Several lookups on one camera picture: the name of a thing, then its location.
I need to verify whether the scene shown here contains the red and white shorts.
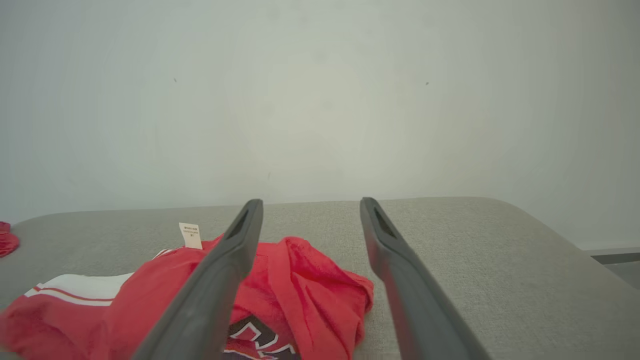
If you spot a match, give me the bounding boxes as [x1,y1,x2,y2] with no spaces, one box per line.
[0,221,20,259]

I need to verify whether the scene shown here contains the red and white basketball jersey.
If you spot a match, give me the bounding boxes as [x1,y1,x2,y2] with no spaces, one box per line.
[0,222,375,360]

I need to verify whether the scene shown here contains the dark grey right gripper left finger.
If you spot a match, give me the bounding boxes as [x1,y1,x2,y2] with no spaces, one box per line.
[131,198,264,360]

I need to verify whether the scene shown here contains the dark baseboard strip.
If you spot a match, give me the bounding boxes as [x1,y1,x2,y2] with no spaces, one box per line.
[584,247,640,265]

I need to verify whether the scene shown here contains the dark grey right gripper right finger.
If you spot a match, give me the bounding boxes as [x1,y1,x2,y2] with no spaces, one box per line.
[360,196,492,360]

